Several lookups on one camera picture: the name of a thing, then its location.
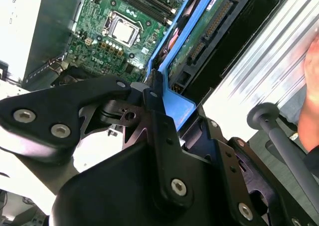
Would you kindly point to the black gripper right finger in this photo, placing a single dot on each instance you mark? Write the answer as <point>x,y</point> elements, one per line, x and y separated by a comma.
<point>229,166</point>

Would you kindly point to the hard disk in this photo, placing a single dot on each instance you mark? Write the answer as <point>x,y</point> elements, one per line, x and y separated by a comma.
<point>199,31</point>

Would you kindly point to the person's hand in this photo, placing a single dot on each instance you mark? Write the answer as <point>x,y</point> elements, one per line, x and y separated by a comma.
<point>311,98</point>

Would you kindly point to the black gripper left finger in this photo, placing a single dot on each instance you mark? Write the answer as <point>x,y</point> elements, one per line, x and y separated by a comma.
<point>49,116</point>

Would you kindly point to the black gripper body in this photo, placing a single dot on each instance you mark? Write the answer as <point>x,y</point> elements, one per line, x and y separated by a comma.
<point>112,191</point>

